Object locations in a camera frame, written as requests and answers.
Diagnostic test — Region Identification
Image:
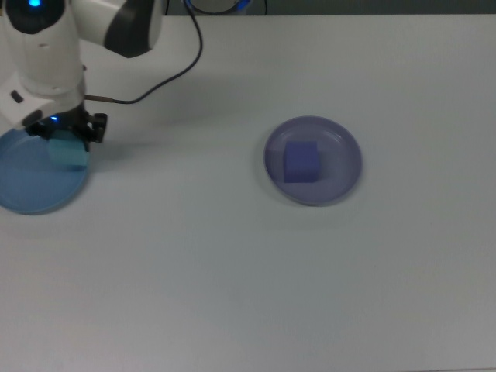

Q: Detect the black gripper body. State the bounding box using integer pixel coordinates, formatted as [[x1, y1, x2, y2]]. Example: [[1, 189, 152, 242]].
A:
[[37, 102, 89, 136]]

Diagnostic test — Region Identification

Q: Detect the teal foam cube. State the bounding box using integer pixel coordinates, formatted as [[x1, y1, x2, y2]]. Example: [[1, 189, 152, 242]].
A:
[[48, 130, 88, 171]]

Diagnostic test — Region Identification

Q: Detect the purple foam cube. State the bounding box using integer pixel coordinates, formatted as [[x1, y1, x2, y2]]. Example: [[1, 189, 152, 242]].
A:
[[282, 140, 321, 184]]

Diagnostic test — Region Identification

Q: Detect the blue plastic plate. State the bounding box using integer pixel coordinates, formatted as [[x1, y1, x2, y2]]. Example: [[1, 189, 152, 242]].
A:
[[0, 127, 92, 215]]

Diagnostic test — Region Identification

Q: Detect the purple plastic plate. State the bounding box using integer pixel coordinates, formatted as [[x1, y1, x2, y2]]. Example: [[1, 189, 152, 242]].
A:
[[263, 115, 364, 206]]

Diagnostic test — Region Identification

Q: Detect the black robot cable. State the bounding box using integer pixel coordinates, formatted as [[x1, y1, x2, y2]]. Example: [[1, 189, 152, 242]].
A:
[[84, 0, 204, 105]]

